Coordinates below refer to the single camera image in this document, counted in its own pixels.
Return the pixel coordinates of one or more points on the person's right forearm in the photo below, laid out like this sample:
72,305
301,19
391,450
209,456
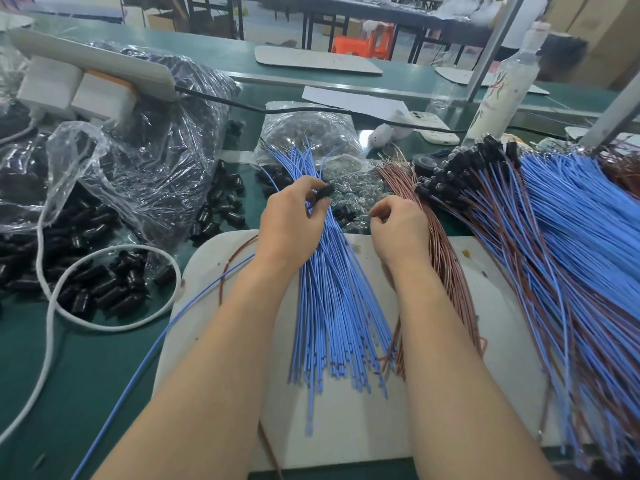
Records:
470,395

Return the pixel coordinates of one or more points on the white flat tray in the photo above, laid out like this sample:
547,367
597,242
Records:
455,77
317,60
14,22

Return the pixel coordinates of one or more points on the blue table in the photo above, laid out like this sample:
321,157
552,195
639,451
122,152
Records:
75,3

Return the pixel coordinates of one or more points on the white power strip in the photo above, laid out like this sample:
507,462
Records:
95,60

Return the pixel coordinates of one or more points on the white spray bottle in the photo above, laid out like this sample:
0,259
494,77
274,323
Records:
503,90

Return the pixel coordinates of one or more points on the pile of black plastic caps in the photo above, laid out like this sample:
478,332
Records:
85,280

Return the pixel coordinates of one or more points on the white flat device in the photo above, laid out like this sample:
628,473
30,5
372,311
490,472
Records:
430,127

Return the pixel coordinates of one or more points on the long black-frame table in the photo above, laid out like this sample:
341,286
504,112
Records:
320,5

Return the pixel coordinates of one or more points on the white work board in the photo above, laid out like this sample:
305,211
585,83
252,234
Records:
370,430

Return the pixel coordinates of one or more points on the small clear plastic bag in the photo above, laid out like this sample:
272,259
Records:
308,130

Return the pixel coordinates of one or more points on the large clear plastic bag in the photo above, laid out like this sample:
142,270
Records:
160,145

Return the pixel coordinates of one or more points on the person's left forearm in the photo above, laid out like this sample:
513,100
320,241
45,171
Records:
195,400

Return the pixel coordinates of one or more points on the person's right hand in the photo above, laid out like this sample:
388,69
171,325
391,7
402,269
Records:
402,235

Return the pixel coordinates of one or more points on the white orange charger adapter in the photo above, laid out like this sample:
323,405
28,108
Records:
102,95

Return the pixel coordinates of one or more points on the white computer mouse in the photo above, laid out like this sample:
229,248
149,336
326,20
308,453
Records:
381,136

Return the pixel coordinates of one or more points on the slanted metal frame post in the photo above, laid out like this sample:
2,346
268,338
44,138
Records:
495,43

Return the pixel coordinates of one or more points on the white paper sheet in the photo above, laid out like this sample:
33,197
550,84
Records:
350,101

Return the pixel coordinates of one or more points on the orange plastic stool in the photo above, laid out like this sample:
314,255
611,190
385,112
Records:
362,40

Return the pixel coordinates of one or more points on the short metal frame post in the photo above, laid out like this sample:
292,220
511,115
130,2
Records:
610,115

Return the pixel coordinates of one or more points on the person's left hand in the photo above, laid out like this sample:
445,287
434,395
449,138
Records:
290,230

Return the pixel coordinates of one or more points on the cardboard boxes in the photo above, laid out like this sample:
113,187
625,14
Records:
595,25

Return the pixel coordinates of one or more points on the black cap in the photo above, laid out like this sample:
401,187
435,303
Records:
325,192

